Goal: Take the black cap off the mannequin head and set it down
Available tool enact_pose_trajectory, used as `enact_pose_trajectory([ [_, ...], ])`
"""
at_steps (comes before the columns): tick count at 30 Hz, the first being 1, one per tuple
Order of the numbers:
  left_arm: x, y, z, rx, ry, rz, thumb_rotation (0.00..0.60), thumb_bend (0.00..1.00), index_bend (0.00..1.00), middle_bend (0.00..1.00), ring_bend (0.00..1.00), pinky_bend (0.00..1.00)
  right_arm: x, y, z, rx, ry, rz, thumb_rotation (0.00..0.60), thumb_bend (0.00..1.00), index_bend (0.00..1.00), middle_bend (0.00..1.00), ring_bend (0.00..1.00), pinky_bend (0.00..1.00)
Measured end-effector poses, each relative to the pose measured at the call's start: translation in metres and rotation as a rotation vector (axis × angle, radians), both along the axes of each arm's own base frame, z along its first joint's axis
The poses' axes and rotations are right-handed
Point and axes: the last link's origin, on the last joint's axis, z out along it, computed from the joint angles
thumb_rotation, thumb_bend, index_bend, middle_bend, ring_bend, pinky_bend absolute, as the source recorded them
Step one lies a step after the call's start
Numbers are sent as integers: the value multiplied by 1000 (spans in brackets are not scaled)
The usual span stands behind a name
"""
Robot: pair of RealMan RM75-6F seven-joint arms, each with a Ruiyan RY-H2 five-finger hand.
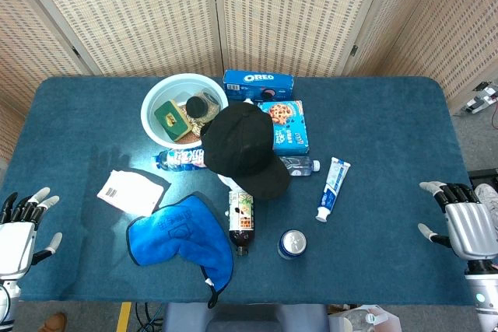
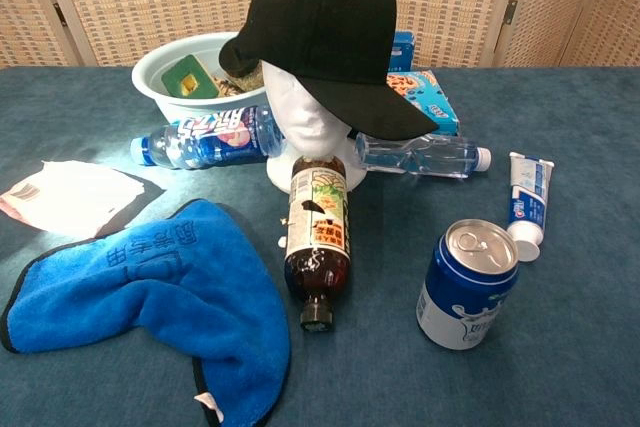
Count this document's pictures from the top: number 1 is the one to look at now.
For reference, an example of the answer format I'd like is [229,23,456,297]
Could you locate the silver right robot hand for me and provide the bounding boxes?
[417,180,498,262]

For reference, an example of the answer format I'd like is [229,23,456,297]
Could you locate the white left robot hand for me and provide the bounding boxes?
[0,187,63,281]

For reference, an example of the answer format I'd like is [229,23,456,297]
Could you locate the black baseball cap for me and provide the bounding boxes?
[200,103,292,201]

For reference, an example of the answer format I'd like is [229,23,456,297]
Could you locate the white sneaker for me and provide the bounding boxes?
[472,183,498,211]

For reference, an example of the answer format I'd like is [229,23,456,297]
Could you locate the brown shoe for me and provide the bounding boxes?
[38,311,68,332]

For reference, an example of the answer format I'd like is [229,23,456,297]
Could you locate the blue tablecloth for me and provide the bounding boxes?
[0,76,474,306]

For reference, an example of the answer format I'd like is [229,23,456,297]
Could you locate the white barcode packet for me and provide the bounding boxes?
[96,169,172,217]

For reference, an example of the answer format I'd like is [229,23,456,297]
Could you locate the yellow floor tape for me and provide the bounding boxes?
[115,301,133,332]

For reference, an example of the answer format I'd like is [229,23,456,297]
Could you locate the white power strip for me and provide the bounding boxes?
[464,80,498,116]

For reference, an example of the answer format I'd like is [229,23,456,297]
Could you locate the clear plastic bottle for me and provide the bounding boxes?
[330,303,402,332]

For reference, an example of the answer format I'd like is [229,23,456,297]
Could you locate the white blue toothpaste tube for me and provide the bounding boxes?
[314,156,352,223]

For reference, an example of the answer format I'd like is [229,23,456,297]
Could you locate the blue microfibre towel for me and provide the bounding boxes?
[126,191,235,309]

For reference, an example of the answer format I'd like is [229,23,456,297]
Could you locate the blue white drink can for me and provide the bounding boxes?
[277,229,307,260]

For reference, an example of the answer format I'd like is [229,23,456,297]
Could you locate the clear water bottle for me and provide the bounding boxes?
[279,156,321,178]

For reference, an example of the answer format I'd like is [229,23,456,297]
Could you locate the blue-capped sports drink bottle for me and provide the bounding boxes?
[153,146,207,172]

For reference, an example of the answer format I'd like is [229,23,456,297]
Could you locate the woven folding screen panel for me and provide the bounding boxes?
[9,0,225,78]
[342,0,498,111]
[212,0,396,78]
[0,0,96,162]

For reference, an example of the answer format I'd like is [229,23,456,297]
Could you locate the green scouring sponge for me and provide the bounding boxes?
[153,100,192,142]

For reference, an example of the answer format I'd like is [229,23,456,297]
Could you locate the blue chocolate chip cookie box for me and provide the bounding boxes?
[257,100,310,156]

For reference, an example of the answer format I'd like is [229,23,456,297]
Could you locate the light blue plastic basin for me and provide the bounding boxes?
[140,73,230,145]

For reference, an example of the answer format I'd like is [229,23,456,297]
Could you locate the brown tea bottle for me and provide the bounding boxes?
[227,187,257,257]

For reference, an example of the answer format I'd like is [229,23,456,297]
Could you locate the jar with black lid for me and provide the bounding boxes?
[185,92,219,124]

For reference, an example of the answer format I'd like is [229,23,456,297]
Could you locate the blue Oreo box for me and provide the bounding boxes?
[223,69,295,105]

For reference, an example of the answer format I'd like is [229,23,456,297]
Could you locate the black floor cables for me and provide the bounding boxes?
[134,302,165,332]

